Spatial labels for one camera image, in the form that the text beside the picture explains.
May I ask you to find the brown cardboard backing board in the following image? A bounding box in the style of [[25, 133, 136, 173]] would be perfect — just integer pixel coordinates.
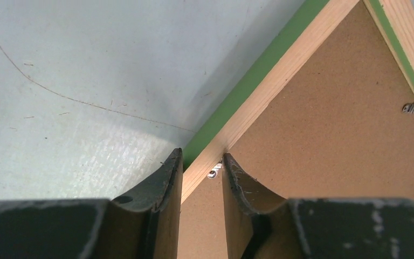
[[178, 1, 414, 258]]

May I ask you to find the metal turn clip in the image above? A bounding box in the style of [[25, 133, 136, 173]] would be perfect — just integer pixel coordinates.
[[402, 102, 414, 114], [207, 162, 222, 179]]

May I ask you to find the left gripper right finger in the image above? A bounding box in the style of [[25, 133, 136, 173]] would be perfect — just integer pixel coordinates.
[[222, 153, 414, 258]]

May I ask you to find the wooden picture frame green edge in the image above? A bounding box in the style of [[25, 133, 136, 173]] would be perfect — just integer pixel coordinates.
[[182, 1, 414, 200]]

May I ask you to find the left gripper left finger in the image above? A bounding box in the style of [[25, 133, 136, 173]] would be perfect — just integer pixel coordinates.
[[0, 148, 183, 258]]

